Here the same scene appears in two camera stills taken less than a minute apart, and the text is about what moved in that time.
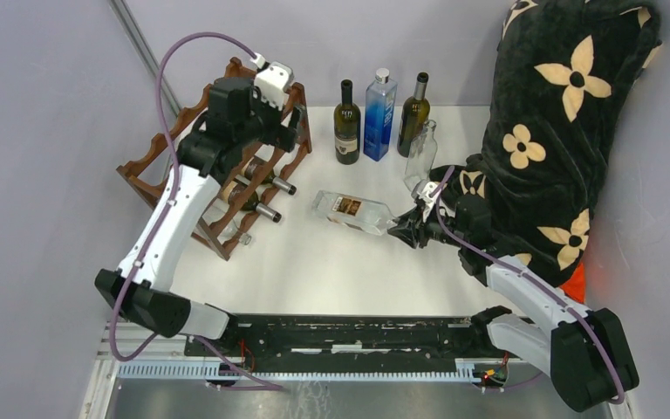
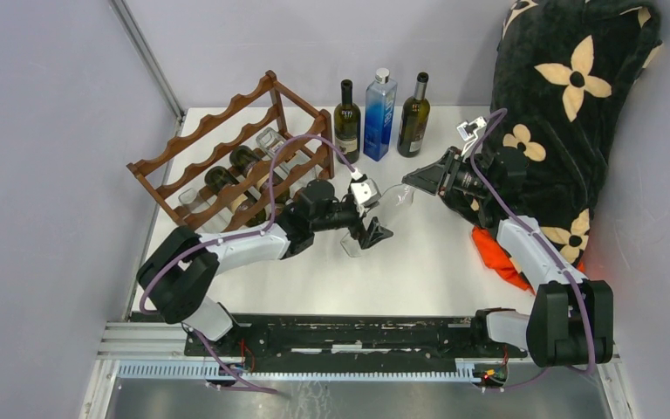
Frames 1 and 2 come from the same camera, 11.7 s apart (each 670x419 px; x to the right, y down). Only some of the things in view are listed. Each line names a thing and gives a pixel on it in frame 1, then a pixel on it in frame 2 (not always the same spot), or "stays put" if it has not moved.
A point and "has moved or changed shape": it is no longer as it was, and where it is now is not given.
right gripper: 412,226 -> 440,176
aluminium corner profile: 131,26 stays put
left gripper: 283,136 -> 372,235
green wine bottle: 413,116 stays put
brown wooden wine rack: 146,175 has moved or changed shape
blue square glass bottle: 380,116 stays put
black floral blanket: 563,68 stays put
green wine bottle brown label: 232,190 has moved or changed shape
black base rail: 421,337 stays put
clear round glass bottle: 422,156 -> 379,223
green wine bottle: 347,125 stays put
